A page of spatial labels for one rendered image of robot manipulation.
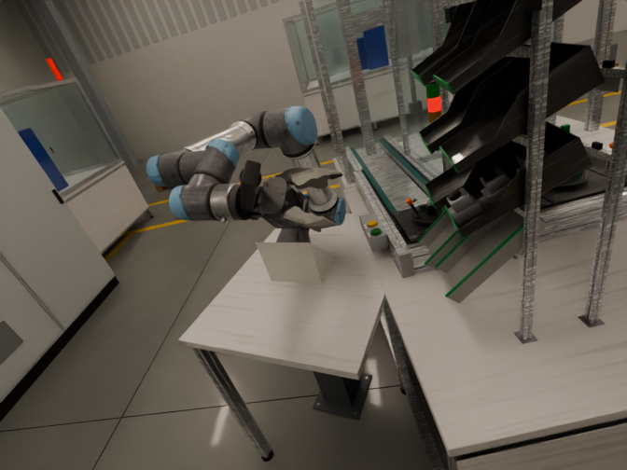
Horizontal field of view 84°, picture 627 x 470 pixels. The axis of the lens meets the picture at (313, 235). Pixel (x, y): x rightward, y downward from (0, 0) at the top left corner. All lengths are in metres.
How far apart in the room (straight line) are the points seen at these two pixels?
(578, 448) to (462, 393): 0.26
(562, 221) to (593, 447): 0.69
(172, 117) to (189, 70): 1.33
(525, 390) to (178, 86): 9.72
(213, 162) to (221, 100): 8.99
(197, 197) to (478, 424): 0.77
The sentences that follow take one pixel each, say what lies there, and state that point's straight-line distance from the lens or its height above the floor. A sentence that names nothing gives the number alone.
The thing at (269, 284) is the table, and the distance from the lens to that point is 1.44.
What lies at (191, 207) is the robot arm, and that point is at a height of 1.44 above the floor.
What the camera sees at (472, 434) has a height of 0.86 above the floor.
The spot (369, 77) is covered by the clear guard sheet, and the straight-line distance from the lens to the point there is 2.54.
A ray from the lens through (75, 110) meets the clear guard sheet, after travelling 5.31.
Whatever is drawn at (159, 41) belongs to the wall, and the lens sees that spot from 10.09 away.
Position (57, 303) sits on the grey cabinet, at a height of 0.33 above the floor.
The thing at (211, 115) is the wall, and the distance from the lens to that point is 9.92.
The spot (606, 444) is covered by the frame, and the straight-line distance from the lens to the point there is 1.11.
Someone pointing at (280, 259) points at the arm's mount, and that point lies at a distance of 1.35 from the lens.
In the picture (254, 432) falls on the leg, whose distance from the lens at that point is 1.83.
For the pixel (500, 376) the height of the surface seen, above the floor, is 0.86.
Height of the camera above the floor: 1.67
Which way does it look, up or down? 29 degrees down
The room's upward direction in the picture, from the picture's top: 17 degrees counter-clockwise
